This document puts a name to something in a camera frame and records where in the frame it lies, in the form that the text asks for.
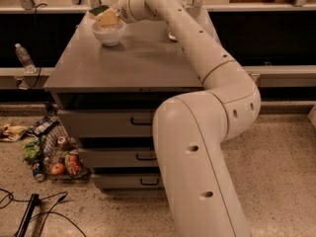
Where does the middle grey drawer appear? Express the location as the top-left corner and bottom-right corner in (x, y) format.
(79, 148), (158, 168)

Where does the green soda can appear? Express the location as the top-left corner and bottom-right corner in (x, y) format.
(168, 29), (177, 42)

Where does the clear plastic water bottle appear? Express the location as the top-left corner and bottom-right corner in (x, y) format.
(15, 43), (37, 74)

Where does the red apple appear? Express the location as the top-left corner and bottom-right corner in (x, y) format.
(50, 162), (66, 176)

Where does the black floor cable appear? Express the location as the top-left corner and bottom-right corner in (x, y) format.
(0, 187), (88, 237)

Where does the green and yellow sponge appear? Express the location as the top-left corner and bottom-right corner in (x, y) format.
(89, 5), (109, 20)

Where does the yellow snack bag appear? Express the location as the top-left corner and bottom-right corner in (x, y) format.
(0, 124), (27, 142)

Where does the red and green snack bag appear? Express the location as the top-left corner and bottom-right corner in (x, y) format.
(65, 154), (82, 176)

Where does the brown can in basket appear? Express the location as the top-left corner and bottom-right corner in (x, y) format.
(57, 136), (69, 150)

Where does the grey drawer cabinet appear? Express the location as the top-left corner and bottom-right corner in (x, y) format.
(44, 18), (202, 176)

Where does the green chip bag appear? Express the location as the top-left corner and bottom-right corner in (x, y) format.
(22, 135), (45, 164)

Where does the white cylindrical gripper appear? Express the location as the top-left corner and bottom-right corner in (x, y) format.
(96, 0), (155, 27)

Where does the wire mesh basket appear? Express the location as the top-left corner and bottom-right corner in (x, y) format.
(42, 124), (90, 182)

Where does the grey drawer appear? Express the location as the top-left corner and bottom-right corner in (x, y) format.
(58, 110), (152, 138)
(79, 148), (158, 168)
(91, 174), (164, 190)

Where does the top grey drawer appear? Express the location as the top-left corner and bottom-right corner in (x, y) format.
(58, 110), (152, 138)

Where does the blue soda can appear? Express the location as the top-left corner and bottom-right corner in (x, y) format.
(32, 160), (45, 182)

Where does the dark blue snack bag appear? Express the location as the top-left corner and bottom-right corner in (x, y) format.
(27, 117), (59, 136)

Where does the bottom grey drawer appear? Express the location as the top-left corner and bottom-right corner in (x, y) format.
(91, 174), (164, 190)

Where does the white bowl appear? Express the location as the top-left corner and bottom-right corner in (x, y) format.
(92, 21), (125, 46)

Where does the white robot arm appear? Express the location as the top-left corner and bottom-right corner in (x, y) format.
(114, 0), (261, 237)

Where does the black stand bar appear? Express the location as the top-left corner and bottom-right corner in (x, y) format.
(14, 194), (40, 237)

